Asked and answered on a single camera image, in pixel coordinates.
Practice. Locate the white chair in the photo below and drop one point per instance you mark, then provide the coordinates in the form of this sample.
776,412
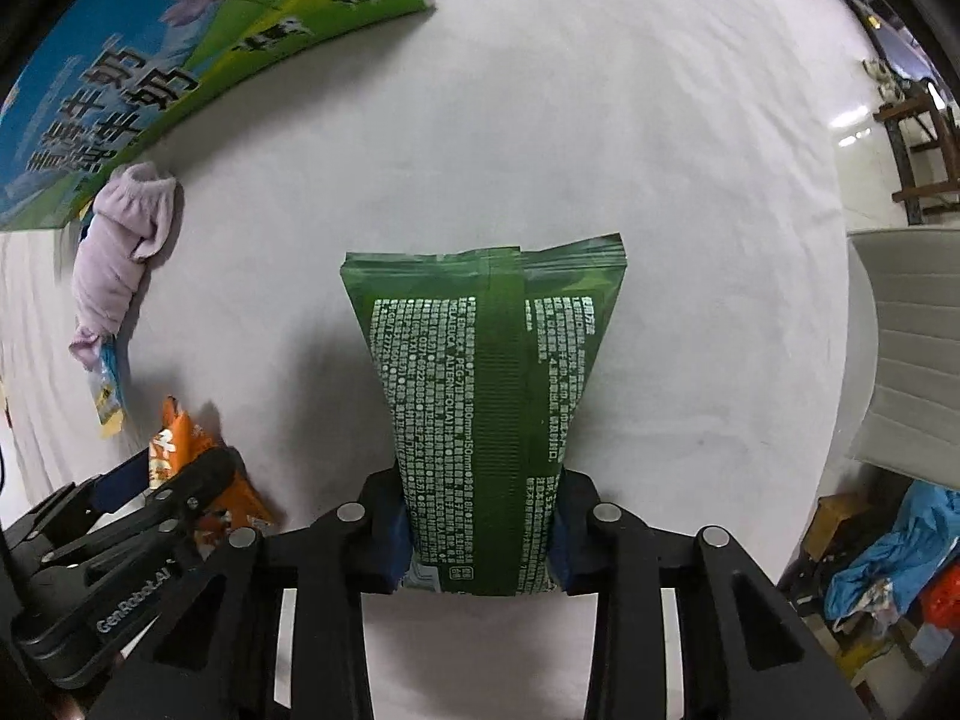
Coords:
915,345

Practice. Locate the red orange bag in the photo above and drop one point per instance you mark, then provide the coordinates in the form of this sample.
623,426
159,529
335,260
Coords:
943,592

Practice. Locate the lavender fuzzy cloth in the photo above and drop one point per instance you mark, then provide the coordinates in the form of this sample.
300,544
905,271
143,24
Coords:
124,240

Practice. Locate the blue crumpled cloth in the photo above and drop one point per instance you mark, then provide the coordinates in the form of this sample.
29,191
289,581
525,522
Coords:
892,547

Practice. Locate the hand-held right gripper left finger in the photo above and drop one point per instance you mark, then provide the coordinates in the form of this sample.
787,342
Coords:
384,544

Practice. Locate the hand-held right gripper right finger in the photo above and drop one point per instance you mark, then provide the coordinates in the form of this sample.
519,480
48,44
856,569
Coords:
564,540

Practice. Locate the blue yellow snack packet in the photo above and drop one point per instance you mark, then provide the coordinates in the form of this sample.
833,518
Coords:
109,390

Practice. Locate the brown cardboard box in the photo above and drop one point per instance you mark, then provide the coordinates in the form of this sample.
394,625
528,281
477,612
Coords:
834,523

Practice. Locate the white tablecloth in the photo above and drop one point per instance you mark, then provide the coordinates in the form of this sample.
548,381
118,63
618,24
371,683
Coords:
600,127

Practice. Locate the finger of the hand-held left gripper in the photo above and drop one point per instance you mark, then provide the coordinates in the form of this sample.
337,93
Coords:
187,495
120,481

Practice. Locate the blue green printed carton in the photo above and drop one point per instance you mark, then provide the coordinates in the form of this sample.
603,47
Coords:
150,52

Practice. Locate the orange snack packet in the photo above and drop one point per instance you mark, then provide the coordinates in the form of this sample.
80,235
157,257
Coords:
174,442

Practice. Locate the green wet wipes packet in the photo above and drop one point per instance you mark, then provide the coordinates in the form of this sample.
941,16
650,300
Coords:
480,405

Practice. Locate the dark wooden stool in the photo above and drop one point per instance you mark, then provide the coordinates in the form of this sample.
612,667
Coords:
922,142

